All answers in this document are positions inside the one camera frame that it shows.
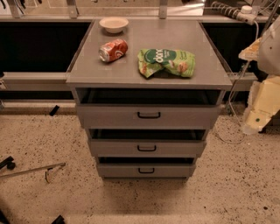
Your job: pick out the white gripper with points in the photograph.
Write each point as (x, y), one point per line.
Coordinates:
(269, 55)

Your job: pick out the grey drawer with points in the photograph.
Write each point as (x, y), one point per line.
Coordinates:
(165, 109)
(147, 142)
(146, 167)

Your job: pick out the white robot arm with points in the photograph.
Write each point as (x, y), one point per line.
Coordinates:
(269, 50)

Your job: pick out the grey drawer cabinet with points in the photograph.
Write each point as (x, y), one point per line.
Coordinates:
(175, 34)

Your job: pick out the grey top drawer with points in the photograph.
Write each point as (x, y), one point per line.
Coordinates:
(165, 109)

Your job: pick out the grey bottom drawer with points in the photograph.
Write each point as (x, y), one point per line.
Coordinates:
(146, 167)

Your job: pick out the white power strip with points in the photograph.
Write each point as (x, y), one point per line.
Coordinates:
(244, 14)

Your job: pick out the green chip bag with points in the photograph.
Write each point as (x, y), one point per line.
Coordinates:
(176, 62)

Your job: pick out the orange soda can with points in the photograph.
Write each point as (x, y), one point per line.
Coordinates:
(113, 50)

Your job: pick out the white ceramic bowl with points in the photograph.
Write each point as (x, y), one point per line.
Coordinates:
(114, 25)

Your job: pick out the black clip on floor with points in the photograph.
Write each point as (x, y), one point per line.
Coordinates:
(54, 110)

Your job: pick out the metal rod on floor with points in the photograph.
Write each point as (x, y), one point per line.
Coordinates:
(45, 168)

